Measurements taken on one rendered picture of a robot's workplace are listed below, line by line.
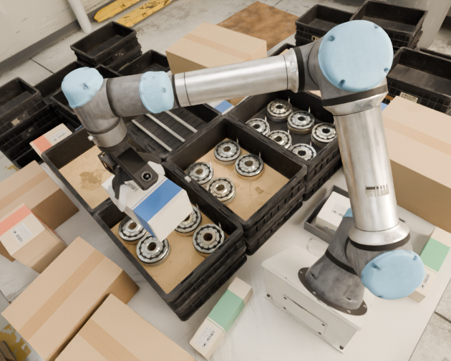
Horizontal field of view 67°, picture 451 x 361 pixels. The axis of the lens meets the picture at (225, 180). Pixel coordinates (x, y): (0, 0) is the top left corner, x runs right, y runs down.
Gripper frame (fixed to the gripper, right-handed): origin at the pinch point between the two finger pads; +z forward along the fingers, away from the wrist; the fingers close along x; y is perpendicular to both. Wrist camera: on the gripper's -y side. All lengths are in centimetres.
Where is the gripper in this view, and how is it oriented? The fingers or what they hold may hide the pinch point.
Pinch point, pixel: (145, 193)
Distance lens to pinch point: 91.3
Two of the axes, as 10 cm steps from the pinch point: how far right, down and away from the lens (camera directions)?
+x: -6.5, 6.5, -3.9
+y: -7.5, -4.6, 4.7
